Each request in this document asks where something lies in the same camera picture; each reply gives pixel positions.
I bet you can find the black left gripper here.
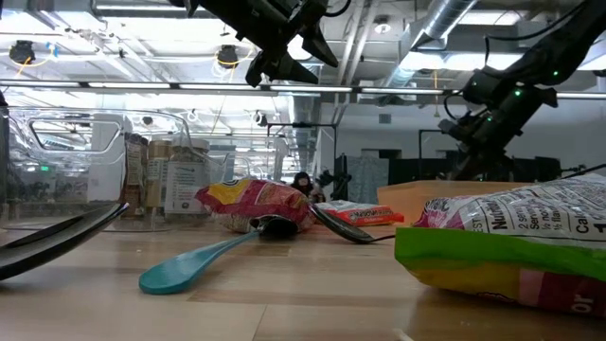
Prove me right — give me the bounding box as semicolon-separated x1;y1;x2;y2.
207;0;340;89

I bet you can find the green ramen noodle packet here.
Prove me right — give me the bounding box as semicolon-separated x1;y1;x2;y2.
394;172;606;317

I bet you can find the black spoon teal handle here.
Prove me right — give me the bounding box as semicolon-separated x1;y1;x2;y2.
310;203;397;245
0;202;130;281
138;215;299;296

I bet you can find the glass spice jar white label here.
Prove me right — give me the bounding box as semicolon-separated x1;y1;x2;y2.
163;137;211;217

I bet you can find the orange-brown spice jar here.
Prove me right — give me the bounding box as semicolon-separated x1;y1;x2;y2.
144;139;174;209

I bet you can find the brown spice jar paper label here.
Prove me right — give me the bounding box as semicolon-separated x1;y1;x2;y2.
117;133;149;219

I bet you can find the orange translucent plastic bin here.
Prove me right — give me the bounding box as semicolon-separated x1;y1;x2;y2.
377;179;531;226

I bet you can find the clear plastic storage bin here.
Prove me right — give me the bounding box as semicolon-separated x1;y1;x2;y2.
207;135;291;187
0;106;226;233

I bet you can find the grey-blue background panel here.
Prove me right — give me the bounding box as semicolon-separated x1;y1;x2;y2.
347;154;390;206

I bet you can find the person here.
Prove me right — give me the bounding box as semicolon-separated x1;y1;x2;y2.
290;170;328;204

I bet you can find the orange ramen noodle packet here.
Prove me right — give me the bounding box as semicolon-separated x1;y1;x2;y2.
315;199;406;227

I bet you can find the red yellow ramen packet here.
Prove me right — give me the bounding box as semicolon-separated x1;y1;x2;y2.
196;178;316;234

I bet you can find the grey ceiling pipe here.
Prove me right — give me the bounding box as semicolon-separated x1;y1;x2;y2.
92;0;190;20

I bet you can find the orange hanging cord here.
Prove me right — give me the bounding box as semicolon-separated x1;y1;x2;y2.
431;69;441;119

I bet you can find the black frame stand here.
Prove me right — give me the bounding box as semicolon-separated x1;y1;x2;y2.
418;127;488;182
265;120;338;205

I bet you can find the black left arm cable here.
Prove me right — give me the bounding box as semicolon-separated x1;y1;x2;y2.
324;0;354;18

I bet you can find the black ceiling device yellow cable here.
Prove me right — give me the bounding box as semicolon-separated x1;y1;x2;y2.
215;44;241;71
8;40;38;66

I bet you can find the silver spiral ventilation duct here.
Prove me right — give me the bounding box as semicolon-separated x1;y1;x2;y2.
381;0;479;91

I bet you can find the black overhead light rail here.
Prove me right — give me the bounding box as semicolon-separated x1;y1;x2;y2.
0;79;606;99

